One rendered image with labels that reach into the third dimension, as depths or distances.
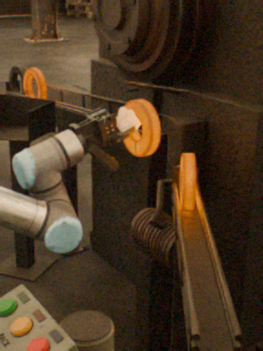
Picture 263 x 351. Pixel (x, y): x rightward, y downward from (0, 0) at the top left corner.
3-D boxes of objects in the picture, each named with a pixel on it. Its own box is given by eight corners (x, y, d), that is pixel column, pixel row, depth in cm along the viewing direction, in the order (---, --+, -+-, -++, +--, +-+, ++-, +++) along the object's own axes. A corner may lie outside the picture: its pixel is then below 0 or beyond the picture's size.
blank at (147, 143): (128, 97, 166) (118, 98, 164) (160, 101, 154) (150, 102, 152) (131, 150, 169) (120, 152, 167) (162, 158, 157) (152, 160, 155)
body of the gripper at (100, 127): (118, 112, 150) (78, 131, 145) (125, 141, 154) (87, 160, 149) (102, 105, 156) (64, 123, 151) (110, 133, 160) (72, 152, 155)
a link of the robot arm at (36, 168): (16, 186, 148) (4, 152, 144) (58, 164, 154) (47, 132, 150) (31, 197, 141) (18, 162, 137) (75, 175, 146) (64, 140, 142)
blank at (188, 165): (191, 216, 160) (179, 216, 160) (191, 162, 164) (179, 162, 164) (196, 205, 145) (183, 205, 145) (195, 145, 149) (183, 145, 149)
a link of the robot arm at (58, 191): (45, 240, 145) (29, 199, 140) (38, 219, 155) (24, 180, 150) (80, 227, 147) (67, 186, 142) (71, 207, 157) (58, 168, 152)
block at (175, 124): (190, 183, 193) (194, 113, 186) (205, 190, 187) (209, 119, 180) (164, 189, 187) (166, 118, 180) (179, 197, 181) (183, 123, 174)
